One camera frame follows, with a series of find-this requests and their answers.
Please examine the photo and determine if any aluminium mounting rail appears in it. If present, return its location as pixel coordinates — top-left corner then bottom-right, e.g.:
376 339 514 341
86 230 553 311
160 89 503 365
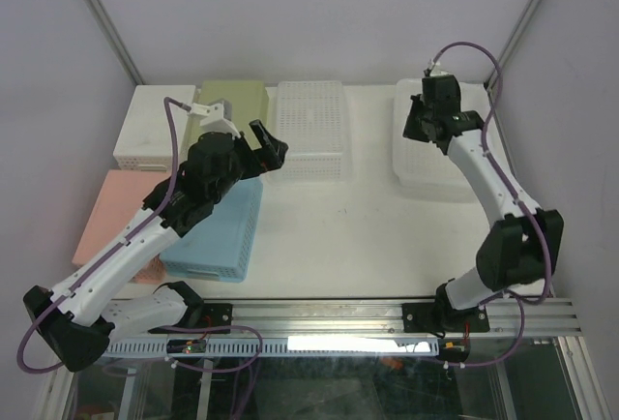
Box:
204 298 582 339

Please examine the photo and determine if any green perforated basket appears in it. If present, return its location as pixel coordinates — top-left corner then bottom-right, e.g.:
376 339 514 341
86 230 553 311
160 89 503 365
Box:
192 80 269 149

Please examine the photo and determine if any clear perforated basket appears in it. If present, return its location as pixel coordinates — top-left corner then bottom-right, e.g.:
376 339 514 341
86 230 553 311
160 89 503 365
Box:
270 80 353 185

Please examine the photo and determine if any white slotted cable duct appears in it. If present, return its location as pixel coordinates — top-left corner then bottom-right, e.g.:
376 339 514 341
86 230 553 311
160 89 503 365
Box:
103 335 439 359

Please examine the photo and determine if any white perforated basket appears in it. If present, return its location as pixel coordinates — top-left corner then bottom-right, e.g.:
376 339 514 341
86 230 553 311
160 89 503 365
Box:
113 85 197 171

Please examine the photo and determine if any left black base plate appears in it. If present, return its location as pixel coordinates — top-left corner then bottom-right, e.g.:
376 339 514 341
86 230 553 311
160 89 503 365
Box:
150 302 233 335

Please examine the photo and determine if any blue basket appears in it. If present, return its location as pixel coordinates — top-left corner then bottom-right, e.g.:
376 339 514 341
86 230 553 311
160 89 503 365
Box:
160 178 263 283

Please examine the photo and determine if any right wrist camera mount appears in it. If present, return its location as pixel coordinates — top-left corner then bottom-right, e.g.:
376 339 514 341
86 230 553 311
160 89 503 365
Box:
424 61 449 77

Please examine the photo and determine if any pink perforated basket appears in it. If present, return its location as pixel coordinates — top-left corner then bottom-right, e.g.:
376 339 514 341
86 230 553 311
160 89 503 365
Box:
72 169 169 267

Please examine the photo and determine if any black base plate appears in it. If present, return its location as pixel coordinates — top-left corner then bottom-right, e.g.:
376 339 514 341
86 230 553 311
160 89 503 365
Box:
150 302 233 335
401 302 490 337

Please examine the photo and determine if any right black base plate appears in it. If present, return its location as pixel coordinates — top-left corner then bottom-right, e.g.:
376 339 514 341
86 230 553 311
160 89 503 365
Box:
401 302 490 337

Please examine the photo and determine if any purple cable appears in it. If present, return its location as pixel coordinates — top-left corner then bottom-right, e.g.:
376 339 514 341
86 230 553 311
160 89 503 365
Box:
432 41 555 371
17 96 194 375

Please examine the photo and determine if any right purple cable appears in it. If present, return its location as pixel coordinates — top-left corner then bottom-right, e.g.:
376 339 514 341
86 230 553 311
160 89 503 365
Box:
432 41 555 371

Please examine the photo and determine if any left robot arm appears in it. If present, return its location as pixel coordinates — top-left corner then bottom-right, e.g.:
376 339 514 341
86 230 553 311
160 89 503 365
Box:
23 120 288 373

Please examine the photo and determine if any white bottom basket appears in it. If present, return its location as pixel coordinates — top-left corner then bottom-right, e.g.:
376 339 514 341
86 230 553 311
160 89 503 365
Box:
392 78 477 203

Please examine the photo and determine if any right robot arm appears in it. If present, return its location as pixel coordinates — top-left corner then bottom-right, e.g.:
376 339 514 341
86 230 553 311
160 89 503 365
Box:
402 75 564 330

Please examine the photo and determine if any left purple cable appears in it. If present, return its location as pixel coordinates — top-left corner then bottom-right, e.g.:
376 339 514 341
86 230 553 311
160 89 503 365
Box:
17 96 194 375

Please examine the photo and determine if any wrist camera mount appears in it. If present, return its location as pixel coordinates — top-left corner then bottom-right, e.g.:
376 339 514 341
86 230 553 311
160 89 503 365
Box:
424 61 449 77
189 100 241 138

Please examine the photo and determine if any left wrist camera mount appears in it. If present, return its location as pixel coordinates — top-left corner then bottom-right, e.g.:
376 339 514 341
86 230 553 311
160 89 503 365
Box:
189 100 241 138

